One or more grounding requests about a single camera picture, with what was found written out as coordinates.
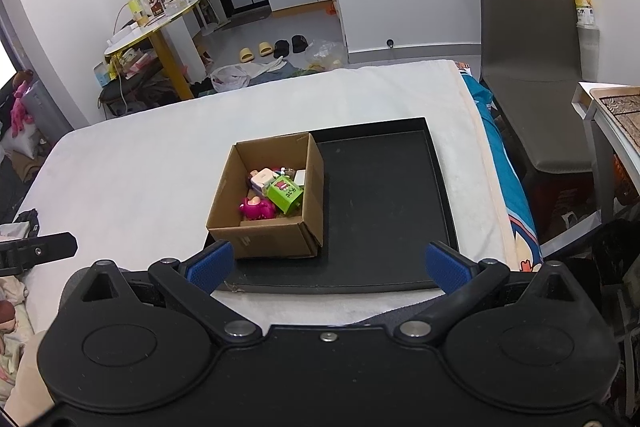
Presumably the brown cardboard box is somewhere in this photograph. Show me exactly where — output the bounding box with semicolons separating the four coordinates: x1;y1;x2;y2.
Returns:
206;132;326;260

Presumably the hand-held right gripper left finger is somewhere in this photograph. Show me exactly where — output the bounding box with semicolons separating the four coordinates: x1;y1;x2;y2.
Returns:
75;239;263;343

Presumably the printed blanket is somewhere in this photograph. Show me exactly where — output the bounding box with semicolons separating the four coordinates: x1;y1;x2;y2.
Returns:
0;274;36;413

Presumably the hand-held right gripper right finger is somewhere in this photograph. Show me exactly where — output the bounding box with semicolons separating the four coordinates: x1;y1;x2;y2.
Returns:
394;241;583;343

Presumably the green cube toy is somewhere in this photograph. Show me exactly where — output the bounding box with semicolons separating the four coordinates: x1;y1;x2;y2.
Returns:
266;174;305;215

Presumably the metal side table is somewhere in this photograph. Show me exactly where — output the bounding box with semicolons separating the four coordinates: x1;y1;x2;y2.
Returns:
571;81;640;223

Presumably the blue printed bedsheet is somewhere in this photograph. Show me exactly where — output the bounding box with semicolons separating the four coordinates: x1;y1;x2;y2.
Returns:
452;61;545;273

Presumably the lavender white toy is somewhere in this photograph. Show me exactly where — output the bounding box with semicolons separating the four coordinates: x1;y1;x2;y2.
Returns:
249;168;281;192

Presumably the yellow-legged round table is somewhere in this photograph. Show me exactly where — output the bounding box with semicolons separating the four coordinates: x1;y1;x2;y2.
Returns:
103;0;202;100

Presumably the yellow white packet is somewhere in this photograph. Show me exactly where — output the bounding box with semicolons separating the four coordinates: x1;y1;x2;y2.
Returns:
573;0;596;28

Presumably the pink plush toy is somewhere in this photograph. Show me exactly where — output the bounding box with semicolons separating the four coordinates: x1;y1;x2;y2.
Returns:
10;82;31;138

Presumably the black stool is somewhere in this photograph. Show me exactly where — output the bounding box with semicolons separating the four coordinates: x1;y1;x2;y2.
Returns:
97;64;173;112

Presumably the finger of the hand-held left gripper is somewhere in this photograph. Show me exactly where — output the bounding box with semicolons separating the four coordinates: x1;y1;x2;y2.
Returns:
0;231;79;277

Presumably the black tray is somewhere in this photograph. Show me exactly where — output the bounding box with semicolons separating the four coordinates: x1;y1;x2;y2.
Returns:
200;117;461;295

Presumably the pink dinosaur figurine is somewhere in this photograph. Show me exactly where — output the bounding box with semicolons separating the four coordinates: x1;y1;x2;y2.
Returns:
239;196;277;222

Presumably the clear plastic bag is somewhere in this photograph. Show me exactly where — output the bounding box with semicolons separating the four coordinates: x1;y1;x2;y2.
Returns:
305;38;347;70

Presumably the grey chair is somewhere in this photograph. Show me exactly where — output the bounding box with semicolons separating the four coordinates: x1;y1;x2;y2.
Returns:
477;0;596;175

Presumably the beige cloth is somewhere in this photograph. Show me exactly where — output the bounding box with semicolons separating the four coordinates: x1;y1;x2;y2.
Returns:
7;332;56;427

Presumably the white plastic bag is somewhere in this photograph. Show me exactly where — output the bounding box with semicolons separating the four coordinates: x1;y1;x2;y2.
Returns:
210;59;286;92

